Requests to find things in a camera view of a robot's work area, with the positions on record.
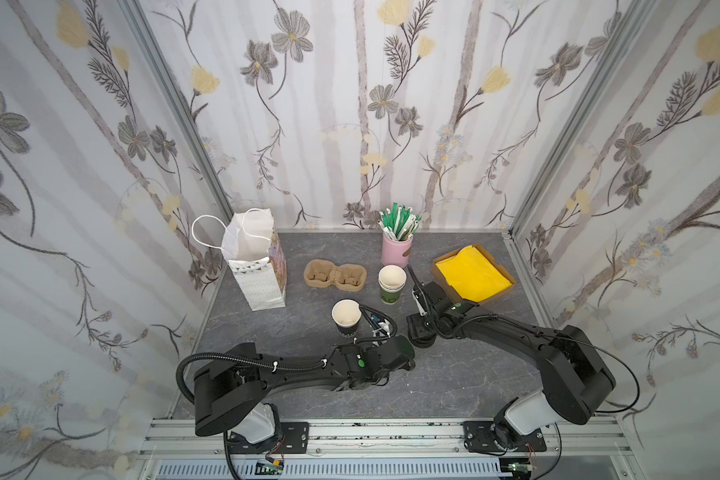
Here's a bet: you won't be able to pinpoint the black paper coffee cup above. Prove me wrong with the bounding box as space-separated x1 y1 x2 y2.
331 299 362 336

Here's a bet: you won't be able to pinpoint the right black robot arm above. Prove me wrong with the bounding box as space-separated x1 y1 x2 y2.
406 280 617 451

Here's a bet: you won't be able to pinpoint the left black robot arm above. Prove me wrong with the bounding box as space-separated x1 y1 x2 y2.
175 336 415 437

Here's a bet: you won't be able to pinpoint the stack of black lids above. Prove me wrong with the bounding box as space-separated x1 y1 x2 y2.
407 325 437 349

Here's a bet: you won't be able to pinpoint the brown cardboard tray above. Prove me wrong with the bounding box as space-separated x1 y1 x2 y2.
430 242 517 305

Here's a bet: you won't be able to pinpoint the yellow napkins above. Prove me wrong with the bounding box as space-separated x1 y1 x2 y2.
435 244 514 303

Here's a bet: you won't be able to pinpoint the stacked green paper cups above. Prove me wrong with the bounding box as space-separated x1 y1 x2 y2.
378 265 407 304

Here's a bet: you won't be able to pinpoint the pink cup holder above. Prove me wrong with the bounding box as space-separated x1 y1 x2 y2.
381 235 413 268

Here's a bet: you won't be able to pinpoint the green white straw bundle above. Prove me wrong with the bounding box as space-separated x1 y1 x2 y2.
379 203 422 242

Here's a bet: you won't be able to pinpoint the brown pulp cup carrier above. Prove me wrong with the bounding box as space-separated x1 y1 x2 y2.
303 259 367 293

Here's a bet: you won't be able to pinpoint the white cartoon paper gift bag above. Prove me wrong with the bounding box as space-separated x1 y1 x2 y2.
190 208 287 311

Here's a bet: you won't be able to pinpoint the aluminium mounting rail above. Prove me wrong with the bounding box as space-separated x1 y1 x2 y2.
130 417 646 479

